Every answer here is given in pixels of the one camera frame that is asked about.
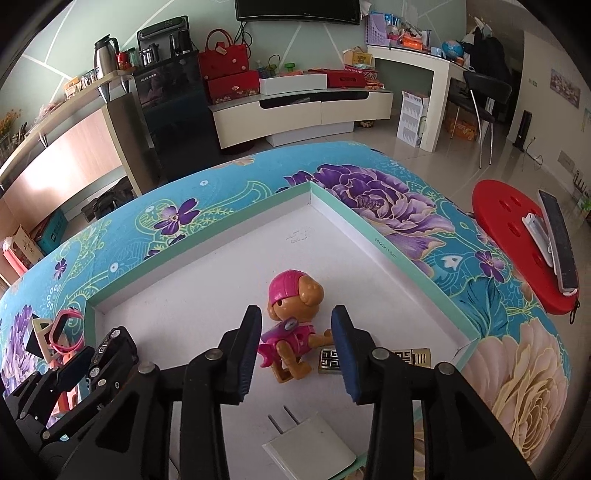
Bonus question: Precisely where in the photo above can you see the cream plastic holder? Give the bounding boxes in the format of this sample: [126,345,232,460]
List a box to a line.
[25,318,56,365]

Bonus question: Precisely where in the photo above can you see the red round stool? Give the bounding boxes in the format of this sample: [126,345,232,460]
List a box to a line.
[472,179,580,315]

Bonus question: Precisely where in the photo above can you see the yellow flowers in vase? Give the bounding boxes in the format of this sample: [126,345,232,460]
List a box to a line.
[0,108,24,141]

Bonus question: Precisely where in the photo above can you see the red handbag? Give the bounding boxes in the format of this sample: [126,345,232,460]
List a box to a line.
[198,28,250,75]

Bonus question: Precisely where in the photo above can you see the yellow box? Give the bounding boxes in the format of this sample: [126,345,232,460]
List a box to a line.
[342,48,374,68]

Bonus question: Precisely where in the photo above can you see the brown paper bag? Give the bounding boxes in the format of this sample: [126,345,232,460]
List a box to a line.
[4,224,43,273]

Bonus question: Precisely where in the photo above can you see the orange carton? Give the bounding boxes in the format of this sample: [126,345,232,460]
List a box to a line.
[445,104,478,141]

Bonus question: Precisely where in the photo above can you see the white printed carton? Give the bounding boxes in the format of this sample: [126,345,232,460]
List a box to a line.
[398,91,430,148]

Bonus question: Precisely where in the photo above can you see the gold patterned bar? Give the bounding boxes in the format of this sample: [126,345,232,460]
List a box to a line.
[318,347,432,376]

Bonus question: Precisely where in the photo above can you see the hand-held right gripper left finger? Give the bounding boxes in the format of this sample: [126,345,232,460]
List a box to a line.
[55,305,264,480]

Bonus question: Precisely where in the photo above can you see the black tower device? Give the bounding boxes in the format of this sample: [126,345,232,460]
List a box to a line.
[512,111,532,151]

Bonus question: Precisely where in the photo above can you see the black bag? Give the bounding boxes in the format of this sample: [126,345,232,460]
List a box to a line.
[82,178,134,222]

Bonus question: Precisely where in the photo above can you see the white flat box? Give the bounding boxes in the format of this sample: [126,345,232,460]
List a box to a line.
[259,74,328,96]

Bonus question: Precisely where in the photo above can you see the black television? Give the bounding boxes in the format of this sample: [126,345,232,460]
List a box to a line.
[235,0,361,26]

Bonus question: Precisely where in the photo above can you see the red gift box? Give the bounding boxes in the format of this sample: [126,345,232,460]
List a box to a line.
[205,70,260,106]

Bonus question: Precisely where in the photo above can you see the wall picture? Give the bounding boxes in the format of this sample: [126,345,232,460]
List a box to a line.
[549,69,581,109]

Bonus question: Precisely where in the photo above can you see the black water dispenser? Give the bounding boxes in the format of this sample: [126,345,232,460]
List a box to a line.
[134,16,220,178]

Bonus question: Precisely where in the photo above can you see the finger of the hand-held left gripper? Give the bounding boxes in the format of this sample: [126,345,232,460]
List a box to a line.
[39,383,137,446]
[9,346,98,418]

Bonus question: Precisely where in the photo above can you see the red flat box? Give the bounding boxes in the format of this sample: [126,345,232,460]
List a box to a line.
[307,68,369,89]

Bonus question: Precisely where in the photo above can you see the floral blanket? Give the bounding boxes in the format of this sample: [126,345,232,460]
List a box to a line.
[0,141,571,480]

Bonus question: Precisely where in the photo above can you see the black chair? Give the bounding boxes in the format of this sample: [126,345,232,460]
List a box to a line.
[463,70,514,169]

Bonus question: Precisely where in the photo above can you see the teal shallow cardboard box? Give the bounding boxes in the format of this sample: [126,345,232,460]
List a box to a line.
[85,181,481,480]

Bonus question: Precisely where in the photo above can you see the white charger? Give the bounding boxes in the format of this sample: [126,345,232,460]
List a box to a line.
[262,405,357,480]

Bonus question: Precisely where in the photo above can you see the purple plastic basket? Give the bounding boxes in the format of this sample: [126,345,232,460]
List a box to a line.
[367,13,398,47]

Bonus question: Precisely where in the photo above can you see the pink toy dog figure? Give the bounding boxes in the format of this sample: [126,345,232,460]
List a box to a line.
[257,270,334,384]

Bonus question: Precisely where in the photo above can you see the steel thermos jug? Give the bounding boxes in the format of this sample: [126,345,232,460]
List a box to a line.
[93,34,121,77]

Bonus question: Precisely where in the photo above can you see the white desk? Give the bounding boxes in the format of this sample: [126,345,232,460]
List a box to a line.
[367,45,467,153]

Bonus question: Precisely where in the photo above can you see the white phone stand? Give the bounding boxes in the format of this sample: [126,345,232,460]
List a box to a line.
[522,213,555,266]

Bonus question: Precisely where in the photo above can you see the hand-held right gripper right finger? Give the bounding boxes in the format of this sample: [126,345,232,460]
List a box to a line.
[331,305,536,480]

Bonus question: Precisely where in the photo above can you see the pink wristband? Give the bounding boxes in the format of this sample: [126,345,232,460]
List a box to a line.
[47,308,85,355]

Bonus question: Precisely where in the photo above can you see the cream television cabinet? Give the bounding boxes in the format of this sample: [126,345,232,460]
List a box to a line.
[209,88,395,149]

